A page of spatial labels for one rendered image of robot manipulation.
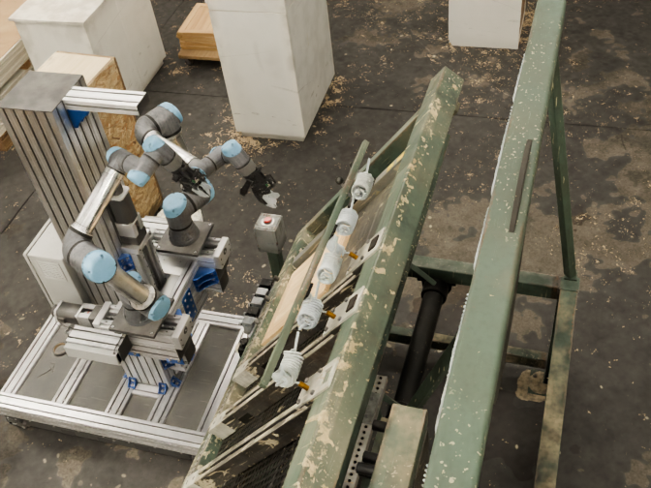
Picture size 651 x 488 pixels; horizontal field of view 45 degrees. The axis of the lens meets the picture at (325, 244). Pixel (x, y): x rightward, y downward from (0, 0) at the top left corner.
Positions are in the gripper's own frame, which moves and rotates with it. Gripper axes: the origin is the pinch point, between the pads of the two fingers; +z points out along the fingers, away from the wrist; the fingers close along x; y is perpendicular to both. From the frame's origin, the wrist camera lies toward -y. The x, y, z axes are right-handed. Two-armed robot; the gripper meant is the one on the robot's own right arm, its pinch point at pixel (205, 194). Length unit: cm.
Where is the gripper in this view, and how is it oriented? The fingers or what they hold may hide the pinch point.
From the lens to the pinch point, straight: 320.3
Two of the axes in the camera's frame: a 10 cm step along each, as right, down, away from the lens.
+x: 4.7, -8.3, 2.9
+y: 6.9, 1.5, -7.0
